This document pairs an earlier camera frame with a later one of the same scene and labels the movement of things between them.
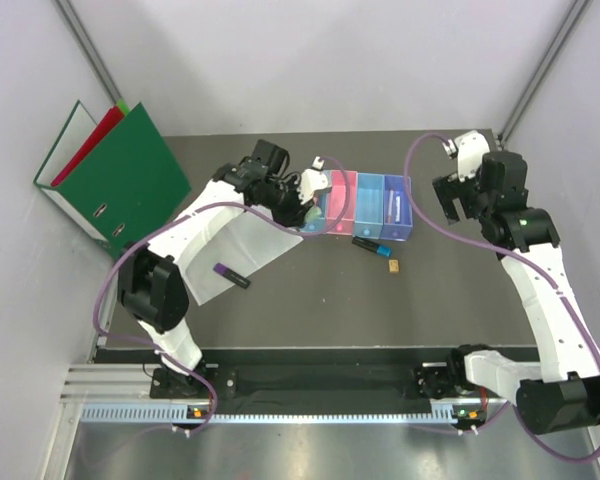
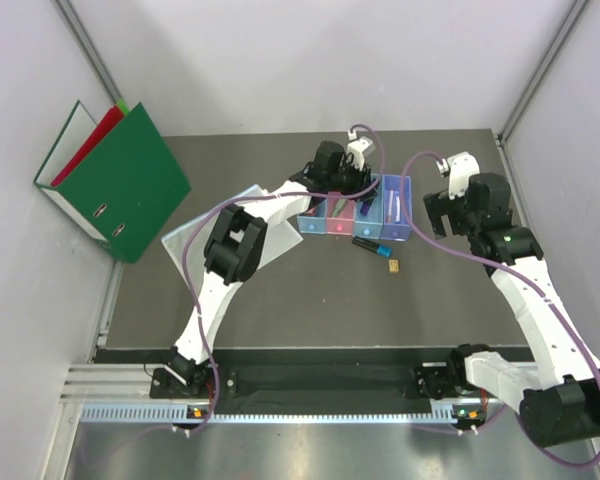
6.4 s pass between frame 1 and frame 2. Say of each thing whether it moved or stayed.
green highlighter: moved
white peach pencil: stayed
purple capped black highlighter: moved
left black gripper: moved
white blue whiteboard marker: stayed
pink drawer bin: stayed
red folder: stayed
